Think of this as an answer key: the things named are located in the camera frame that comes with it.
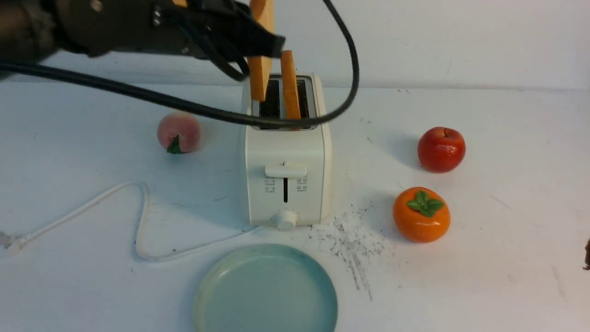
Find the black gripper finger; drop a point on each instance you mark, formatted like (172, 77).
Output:
(229, 26)

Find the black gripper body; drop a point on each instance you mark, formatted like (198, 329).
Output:
(97, 27)

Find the toast slice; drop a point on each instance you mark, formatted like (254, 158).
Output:
(289, 82)
(259, 66)

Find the pink peach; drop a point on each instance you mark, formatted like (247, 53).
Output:
(179, 133)

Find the white two-slot toaster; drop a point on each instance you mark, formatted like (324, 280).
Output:
(284, 176)

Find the red apple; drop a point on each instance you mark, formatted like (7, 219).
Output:
(441, 149)

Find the light green round plate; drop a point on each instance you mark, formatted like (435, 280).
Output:
(266, 288)

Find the orange persimmon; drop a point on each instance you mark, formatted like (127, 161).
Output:
(421, 215)

